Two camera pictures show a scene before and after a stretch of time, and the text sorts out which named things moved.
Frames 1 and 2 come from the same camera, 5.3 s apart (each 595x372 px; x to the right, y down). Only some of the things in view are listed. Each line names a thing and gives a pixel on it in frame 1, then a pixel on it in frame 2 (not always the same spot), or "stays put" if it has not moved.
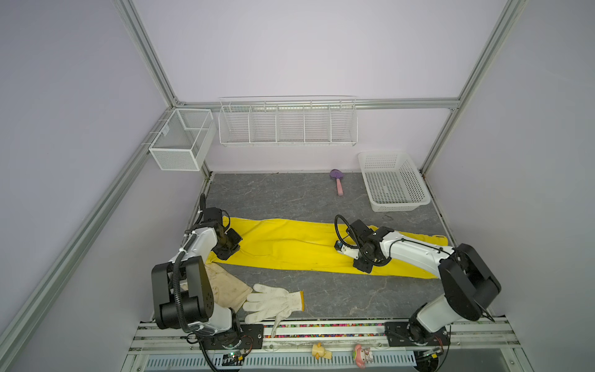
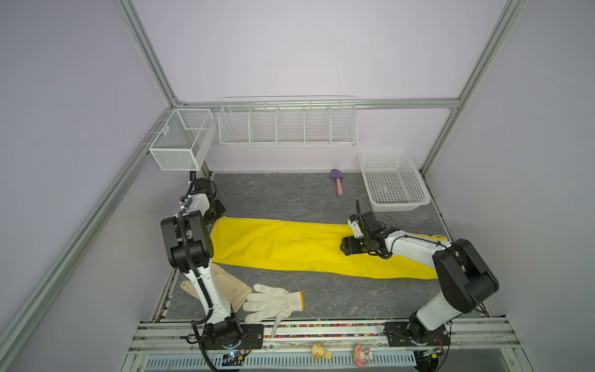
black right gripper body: (362, 263) -> (355, 245)
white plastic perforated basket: (392, 181) stays put
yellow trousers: (276, 241) stays put
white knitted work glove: (272, 304) stays put
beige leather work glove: (228, 290) stays put
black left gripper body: (227, 246) -> (215, 211)
